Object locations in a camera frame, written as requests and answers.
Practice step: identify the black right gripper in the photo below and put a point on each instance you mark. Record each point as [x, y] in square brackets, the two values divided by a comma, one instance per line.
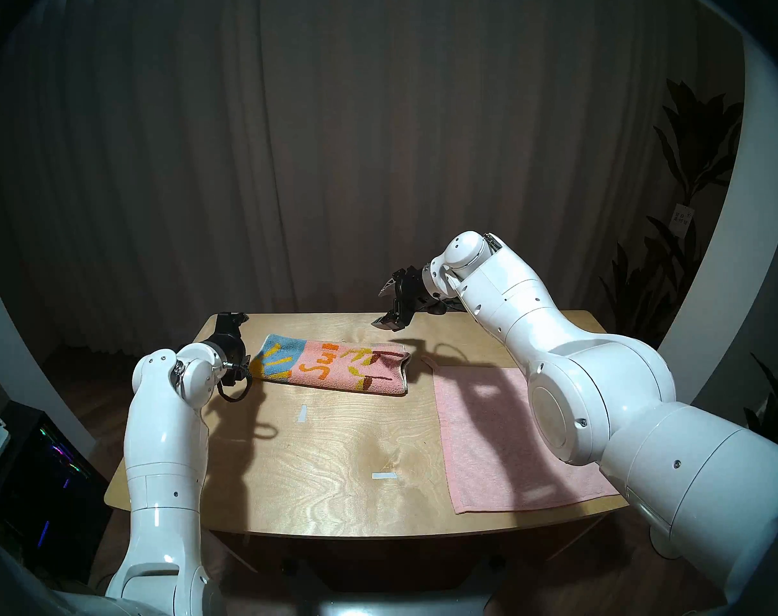
[418, 294]

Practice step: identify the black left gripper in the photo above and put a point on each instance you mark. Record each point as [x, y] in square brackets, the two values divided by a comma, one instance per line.
[232, 351]

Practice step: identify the sunflower print terry towel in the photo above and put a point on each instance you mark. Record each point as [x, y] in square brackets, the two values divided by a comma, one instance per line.
[337, 364]

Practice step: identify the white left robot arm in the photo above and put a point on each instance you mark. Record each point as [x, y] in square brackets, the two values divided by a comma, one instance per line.
[164, 467]

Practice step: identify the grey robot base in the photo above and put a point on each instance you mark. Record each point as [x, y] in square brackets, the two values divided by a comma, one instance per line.
[395, 607]

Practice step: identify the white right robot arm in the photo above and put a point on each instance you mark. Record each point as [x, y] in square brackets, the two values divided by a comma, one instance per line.
[594, 396]

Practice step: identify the plain pink terry towel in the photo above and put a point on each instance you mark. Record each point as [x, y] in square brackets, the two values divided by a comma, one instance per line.
[492, 441]

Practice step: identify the grey pleated curtain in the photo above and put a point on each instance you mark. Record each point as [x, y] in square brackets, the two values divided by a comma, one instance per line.
[363, 140]

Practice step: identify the black computer tower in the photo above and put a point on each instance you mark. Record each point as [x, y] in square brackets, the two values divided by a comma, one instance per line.
[42, 493]

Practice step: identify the white paper plant tag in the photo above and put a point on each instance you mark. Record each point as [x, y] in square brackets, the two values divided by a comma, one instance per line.
[683, 220]

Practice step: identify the tall dark leafy plant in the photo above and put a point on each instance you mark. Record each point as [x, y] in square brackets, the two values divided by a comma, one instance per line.
[697, 140]

